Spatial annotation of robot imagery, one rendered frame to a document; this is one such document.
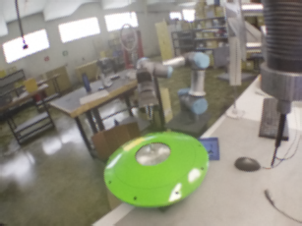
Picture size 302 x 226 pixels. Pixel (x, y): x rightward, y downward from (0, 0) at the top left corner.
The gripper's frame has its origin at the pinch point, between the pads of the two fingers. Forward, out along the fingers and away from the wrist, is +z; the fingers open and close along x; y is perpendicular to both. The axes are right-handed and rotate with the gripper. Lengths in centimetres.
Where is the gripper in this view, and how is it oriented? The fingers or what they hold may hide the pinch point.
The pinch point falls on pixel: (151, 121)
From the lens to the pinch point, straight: 59.9
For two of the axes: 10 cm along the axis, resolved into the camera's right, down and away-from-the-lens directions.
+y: 1.6, 4.8, 8.6
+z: 1.2, 8.6, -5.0
